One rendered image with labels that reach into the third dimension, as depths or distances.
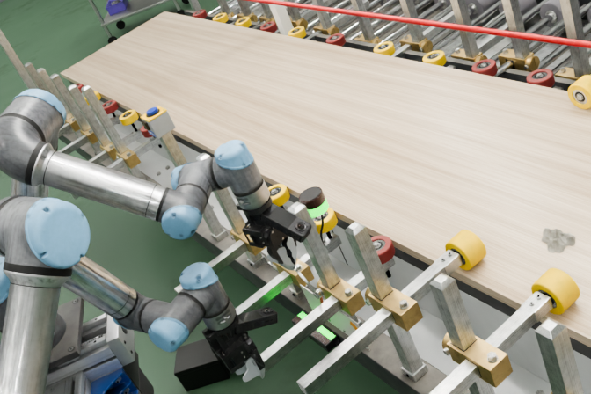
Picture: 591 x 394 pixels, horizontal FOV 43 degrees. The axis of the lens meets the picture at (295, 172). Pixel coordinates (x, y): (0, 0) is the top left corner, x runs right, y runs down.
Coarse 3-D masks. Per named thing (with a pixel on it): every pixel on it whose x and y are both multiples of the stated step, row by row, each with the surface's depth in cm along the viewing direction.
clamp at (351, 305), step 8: (320, 280) 193; (320, 288) 192; (328, 288) 188; (336, 288) 187; (344, 288) 186; (352, 288) 185; (328, 296) 190; (336, 296) 185; (344, 296) 184; (352, 296) 183; (360, 296) 184; (344, 304) 183; (352, 304) 183; (360, 304) 185; (352, 312) 184
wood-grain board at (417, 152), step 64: (128, 64) 389; (192, 64) 353; (256, 64) 323; (320, 64) 297; (384, 64) 275; (192, 128) 292; (256, 128) 271; (320, 128) 253; (384, 128) 237; (448, 128) 223; (512, 128) 211; (576, 128) 200; (384, 192) 209; (448, 192) 198; (512, 192) 188; (576, 192) 179; (512, 256) 169; (576, 256) 162; (576, 320) 148
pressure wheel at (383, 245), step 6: (372, 240) 192; (378, 240) 191; (384, 240) 190; (390, 240) 189; (378, 246) 189; (384, 246) 188; (390, 246) 188; (378, 252) 187; (384, 252) 186; (390, 252) 188; (384, 258) 187; (390, 258) 188; (390, 276) 195
